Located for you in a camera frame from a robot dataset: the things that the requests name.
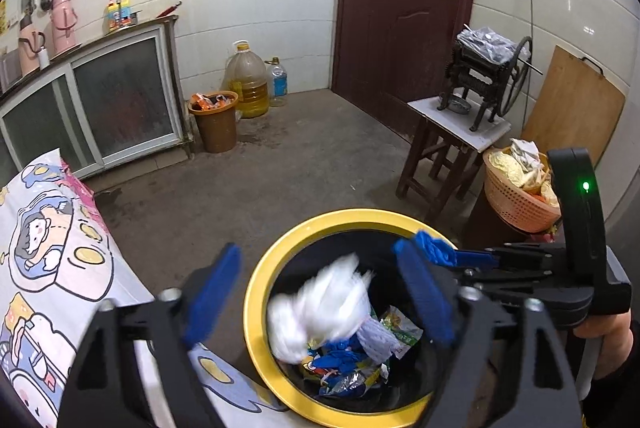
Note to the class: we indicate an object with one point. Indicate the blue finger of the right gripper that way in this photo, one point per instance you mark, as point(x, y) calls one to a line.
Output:
point(439, 252)

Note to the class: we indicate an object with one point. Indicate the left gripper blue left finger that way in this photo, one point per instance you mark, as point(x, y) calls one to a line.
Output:
point(204, 294)

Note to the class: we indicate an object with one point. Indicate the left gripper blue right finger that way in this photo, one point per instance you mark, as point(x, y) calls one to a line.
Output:
point(433, 305)

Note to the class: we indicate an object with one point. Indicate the blue plastic bag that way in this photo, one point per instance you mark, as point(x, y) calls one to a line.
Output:
point(343, 356)

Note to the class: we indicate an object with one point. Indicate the white plastic bag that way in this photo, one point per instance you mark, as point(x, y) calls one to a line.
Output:
point(331, 306)

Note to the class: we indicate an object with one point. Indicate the silver foil wrapper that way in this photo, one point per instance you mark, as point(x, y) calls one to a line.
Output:
point(355, 383)

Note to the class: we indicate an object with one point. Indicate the green white snack bag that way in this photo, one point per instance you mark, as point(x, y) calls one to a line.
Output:
point(406, 333)

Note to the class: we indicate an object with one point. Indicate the lavender foam net bundle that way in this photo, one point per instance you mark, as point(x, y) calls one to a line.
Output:
point(376, 340)

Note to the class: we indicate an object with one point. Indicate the yellow rimmed black trash bin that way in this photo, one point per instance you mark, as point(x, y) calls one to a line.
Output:
point(271, 265)

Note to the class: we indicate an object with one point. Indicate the kitchen counter cabinets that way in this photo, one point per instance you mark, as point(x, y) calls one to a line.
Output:
point(114, 100)

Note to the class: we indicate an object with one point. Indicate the person's right hand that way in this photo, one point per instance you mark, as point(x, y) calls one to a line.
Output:
point(617, 340)

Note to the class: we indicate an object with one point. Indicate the wooden stool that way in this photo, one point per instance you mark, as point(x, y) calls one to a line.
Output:
point(446, 140)

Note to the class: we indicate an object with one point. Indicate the orange plastic basket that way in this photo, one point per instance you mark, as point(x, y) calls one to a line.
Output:
point(518, 187)

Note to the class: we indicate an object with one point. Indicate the cartoon printed tablecloth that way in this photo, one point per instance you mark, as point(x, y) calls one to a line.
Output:
point(83, 342)

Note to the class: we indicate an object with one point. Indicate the wooden cutting board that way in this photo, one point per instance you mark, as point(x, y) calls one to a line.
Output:
point(577, 107)

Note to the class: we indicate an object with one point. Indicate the black noodle press machine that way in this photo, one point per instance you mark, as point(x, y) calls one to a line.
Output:
point(490, 65)

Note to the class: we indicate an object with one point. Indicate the brown waste bucket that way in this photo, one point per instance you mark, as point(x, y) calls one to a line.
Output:
point(215, 117)

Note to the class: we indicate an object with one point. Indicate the small blue label bottle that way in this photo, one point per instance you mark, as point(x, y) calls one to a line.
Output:
point(278, 82)

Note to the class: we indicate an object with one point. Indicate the large cooking oil jug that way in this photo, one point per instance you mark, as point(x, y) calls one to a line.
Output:
point(246, 75)

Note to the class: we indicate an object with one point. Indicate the dark red wooden door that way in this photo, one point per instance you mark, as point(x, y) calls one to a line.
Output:
point(388, 53)

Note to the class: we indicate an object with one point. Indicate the colourful detergent bottles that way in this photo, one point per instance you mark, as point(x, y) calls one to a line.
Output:
point(119, 15)

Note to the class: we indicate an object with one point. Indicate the pink thermos left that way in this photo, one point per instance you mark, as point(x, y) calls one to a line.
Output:
point(31, 46)

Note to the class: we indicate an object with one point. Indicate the pink thermos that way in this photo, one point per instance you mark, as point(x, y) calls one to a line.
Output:
point(63, 23)
point(31, 46)

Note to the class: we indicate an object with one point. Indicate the pink thermos right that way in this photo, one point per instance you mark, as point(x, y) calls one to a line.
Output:
point(63, 23)

